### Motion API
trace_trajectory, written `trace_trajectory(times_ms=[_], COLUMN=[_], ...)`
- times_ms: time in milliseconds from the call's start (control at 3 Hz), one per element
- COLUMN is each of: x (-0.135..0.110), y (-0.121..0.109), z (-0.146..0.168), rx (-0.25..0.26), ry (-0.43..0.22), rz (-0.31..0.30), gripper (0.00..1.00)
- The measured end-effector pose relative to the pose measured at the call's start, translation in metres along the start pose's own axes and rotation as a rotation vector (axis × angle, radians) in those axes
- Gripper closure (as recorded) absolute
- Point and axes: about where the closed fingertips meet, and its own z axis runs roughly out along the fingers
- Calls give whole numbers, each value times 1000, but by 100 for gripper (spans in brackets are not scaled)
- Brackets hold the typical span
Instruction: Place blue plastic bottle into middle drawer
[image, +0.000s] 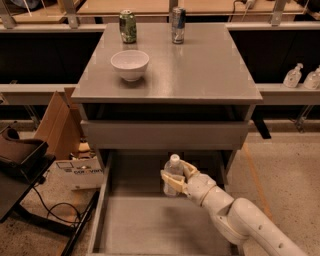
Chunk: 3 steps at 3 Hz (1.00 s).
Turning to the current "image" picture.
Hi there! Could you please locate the wooden background table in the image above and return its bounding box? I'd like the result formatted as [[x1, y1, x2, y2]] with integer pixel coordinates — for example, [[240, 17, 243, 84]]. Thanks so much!
[[0, 0, 320, 28]]

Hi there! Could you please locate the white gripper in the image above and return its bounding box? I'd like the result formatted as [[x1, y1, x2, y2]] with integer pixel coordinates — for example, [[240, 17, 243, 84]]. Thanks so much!
[[161, 160, 216, 206]]

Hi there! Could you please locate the dark brown bag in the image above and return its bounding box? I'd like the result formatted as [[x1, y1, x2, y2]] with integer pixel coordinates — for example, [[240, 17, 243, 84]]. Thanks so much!
[[0, 127, 48, 176]]

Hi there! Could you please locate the white ceramic bowl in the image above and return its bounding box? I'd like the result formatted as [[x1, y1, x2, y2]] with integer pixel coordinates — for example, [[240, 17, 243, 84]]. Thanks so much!
[[110, 50, 150, 81]]

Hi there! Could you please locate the white printed cardboard box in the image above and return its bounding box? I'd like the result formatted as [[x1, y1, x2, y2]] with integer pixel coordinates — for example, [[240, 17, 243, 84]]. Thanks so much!
[[55, 158, 104, 190]]

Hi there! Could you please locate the closed grey upper drawer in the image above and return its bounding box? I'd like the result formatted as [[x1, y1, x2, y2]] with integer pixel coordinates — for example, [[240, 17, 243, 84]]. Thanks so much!
[[81, 120, 248, 151]]

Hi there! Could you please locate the clear plastic water bottle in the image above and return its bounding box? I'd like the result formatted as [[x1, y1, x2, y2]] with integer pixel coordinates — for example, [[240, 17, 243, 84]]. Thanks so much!
[[163, 154, 183, 197]]

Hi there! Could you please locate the open grey middle drawer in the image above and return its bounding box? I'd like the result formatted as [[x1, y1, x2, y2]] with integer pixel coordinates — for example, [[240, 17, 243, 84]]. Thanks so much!
[[86, 150, 242, 256]]

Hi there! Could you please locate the brown cardboard box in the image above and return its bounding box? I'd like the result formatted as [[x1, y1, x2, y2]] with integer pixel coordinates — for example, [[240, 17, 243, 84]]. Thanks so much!
[[34, 87, 83, 160]]

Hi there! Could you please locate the black side table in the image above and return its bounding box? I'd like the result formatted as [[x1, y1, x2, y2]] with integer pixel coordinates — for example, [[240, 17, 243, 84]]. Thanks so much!
[[0, 154, 99, 256]]

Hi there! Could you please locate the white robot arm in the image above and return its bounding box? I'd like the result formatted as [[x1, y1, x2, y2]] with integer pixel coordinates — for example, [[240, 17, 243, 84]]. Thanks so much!
[[161, 161, 308, 256]]

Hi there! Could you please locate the black cable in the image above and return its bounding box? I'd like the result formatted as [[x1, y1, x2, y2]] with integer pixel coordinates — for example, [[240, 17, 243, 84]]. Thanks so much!
[[31, 185, 88, 226]]

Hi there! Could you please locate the clear soap dispenser bottle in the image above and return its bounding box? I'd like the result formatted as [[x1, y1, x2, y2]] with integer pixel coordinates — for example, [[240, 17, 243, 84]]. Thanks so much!
[[283, 63, 303, 88]]

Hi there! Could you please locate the green drink can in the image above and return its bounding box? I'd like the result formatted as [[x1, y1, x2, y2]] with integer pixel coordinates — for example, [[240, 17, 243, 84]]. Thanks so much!
[[119, 9, 137, 43]]

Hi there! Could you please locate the grey drawer cabinet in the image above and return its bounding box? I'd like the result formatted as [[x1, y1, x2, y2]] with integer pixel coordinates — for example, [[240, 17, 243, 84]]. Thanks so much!
[[70, 21, 263, 256]]

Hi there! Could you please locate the blue silver drink can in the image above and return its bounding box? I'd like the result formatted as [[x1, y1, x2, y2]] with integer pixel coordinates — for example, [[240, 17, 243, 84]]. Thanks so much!
[[171, 7, 186, 44]]

